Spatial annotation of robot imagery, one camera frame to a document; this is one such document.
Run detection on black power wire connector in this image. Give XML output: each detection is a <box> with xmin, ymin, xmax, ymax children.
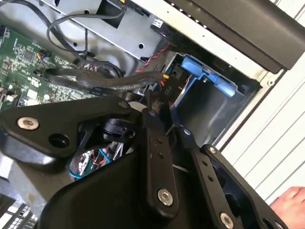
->
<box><xmin>152</xmin><ymin>73</ymin><xmax>178</xmax><ymax>109</ymax></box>

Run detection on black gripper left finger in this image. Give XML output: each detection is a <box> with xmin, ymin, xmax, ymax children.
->
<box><xmin>0</xmin><ymin>90</ymin><xmax>181</xmax><ymax>217</ymax></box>

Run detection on person's bare hand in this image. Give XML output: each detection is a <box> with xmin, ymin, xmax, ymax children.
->
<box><xmin>270</xmin><ymin>186</ymin><xmax>305</xmax><ymax>229</ymax></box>

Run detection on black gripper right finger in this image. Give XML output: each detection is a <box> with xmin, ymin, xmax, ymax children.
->
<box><xmin>163</xmin><ymin>101</ymin><xmax>289</xmax><ymax>229</ymax></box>

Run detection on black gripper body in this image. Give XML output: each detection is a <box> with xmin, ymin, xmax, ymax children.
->
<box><xmin>41</xmin><ymin>146</ymin><xmax>216</xmax><ymax>229</ymax></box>

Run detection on hard disk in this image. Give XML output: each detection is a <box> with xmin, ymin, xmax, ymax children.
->
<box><xmin>170</xmin><ymin>53</ymin><xmax>239</xmax><ymax>107</ymax></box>

